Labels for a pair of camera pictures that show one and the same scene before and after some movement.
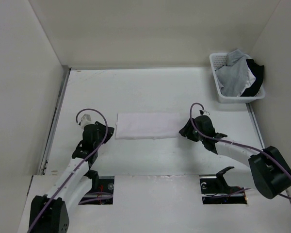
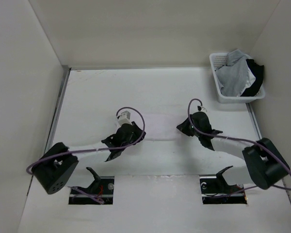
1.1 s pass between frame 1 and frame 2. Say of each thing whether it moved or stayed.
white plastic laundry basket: stayed
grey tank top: stayed
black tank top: stayed
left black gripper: moved
